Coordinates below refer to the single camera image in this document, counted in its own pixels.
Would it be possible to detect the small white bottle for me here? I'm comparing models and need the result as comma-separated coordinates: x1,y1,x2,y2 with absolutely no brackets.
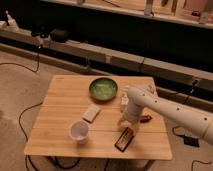
121,87,129,106

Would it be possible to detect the dark object on ledge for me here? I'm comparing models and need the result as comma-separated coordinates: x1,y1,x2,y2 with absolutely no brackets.
50,29,69,43

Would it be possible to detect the white sponge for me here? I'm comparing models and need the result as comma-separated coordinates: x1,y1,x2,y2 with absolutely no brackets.
82,104,101,123

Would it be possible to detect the white plastic cup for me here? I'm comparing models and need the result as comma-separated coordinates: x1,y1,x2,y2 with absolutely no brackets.
69,121,89,144

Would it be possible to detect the black power adapter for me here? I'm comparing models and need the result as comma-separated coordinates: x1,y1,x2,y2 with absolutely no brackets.
184,136,199,147

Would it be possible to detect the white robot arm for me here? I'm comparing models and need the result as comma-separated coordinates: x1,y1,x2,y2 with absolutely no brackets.
122,86,213,145

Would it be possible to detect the green bowl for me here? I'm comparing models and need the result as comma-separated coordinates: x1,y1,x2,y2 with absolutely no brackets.
89,77,118,101

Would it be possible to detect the wooden table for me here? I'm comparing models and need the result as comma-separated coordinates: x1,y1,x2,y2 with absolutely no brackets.
24,75,172,160

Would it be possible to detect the black floor cable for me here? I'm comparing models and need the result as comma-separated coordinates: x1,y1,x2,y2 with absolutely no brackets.
0,46,81,171

